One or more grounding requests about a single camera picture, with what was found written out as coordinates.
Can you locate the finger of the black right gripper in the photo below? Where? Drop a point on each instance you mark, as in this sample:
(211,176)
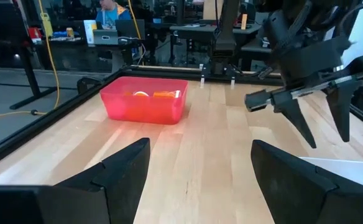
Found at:
(293,118)
(341,109)

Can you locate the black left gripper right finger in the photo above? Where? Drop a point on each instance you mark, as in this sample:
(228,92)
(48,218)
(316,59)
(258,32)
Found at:
(309,186)

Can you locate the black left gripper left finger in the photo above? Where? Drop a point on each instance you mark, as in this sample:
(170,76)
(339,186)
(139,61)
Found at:
(116,183)

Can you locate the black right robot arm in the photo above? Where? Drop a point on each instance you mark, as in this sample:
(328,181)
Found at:
(293,25)

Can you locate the clear plastic bin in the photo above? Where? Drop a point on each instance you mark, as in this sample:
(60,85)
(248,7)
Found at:
(349,171)

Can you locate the red plastic bin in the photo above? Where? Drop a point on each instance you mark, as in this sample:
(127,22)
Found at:
(144,112)

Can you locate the orange upright item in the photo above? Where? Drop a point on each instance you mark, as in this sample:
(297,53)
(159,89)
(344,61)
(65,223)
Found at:
(244,21)

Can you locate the black background desk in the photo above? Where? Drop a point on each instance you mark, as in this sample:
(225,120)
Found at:
(194,31)

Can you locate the grey laptop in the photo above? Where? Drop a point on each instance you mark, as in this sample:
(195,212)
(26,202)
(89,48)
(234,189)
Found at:
(105,37)

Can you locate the white box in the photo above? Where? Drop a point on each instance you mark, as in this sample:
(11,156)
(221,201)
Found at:
(88,31)

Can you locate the black monitor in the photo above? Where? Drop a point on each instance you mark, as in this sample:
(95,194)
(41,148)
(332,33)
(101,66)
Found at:
(130,28)

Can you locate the yellow can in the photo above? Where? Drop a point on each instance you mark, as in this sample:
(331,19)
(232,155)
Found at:
(70,32)

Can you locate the person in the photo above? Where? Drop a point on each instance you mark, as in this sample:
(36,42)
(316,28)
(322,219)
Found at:
(110,17)

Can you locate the red container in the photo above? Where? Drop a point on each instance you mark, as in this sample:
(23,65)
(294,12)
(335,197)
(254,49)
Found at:
(34,32)

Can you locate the yellow-green jug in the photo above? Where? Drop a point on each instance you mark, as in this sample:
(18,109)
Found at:
(47,26)

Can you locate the black aluminium table frame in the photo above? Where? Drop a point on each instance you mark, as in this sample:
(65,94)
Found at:
(44,121)

